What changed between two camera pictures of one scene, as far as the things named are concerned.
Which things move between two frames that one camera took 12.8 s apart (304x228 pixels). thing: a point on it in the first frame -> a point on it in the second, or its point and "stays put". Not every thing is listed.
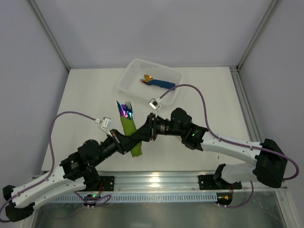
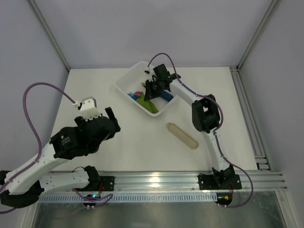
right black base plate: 208,182 stays put
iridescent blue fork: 129,109 -> 133,96
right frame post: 273,5 stays put
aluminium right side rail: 254,128 stays put
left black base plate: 108,183 stays put
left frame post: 41,18 stays put
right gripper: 152,126 -> 155,86
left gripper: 118,141 -> 110,122
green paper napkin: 129,128 -> 147,105
